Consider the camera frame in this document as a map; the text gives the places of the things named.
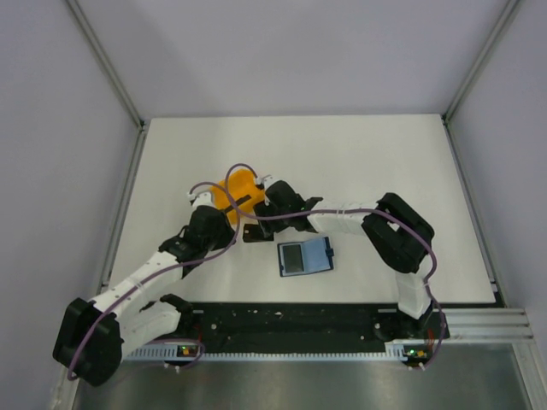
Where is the yellow plastic bin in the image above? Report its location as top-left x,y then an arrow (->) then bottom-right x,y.
210,168 -> 265,226

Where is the black credit card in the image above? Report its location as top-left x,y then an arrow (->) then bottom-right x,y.
282,244 -> 303,274

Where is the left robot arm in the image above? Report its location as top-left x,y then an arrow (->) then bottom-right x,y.
52,205 -> 237,387

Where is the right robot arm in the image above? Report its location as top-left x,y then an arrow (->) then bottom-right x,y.
254,176 -> 438,338

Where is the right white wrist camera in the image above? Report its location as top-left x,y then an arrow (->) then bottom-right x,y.
254,174 -> 280,190

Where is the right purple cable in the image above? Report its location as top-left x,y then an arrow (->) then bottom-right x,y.
224,161 -> 448,371

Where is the purple cable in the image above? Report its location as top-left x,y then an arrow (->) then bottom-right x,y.
67,181 -> 240,381
224,161 -> 448,371

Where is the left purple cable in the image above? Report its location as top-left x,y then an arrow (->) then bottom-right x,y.
67,181 -> 240,381

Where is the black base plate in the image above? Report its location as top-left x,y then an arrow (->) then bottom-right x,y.
173,302 -> 449,354

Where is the grey cable duct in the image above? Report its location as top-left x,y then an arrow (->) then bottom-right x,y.
126,343 -> 431,363

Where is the left aluminium frame post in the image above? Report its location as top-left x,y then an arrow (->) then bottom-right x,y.
63,0 -> 145,130

